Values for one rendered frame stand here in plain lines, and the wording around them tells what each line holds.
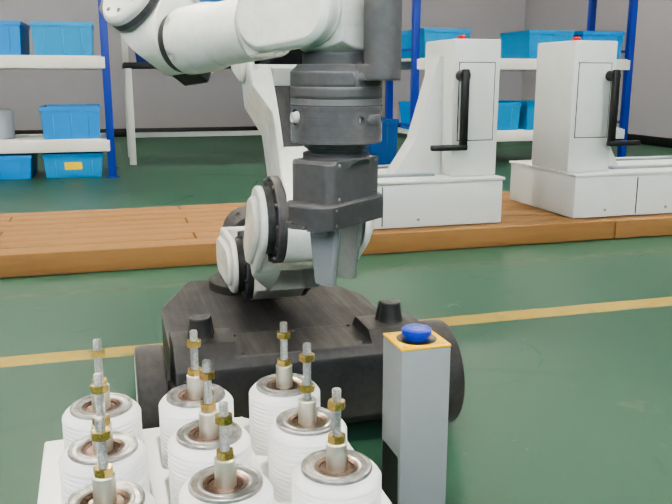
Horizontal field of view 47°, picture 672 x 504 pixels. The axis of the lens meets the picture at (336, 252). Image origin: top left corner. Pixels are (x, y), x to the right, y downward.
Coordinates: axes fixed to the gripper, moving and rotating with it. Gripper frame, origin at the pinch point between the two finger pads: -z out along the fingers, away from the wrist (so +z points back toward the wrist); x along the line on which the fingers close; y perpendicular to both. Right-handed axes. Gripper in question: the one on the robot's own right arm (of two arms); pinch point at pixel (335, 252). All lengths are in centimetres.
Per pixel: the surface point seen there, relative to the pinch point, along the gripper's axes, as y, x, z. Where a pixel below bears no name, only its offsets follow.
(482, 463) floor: 6, 54, -49
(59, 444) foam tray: 41, -5, -31
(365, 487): -4.7, -1.4, -23.8
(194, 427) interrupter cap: 18.7, -2.1, -23.3
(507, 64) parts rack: 191, 505, 24
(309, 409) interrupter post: 8.1, 6.4, -21.4
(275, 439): 10.2, 2.5, -24.3
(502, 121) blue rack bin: 193, 507, -19
